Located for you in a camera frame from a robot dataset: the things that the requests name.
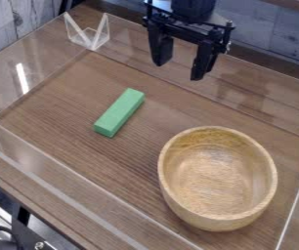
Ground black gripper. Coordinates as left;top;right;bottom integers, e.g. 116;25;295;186
144;0;236;81

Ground green rectangular block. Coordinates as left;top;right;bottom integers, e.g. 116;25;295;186
92;88;146;138

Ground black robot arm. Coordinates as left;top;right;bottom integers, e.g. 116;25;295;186
144;0;236;81

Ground oval wooden bowl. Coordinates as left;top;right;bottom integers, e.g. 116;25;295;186
158;126;279;231

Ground clear acrylic corner bracket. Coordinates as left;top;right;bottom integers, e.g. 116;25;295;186
64;12;110;51

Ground black table frame leg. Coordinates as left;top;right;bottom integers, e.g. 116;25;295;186
12;204;57;250

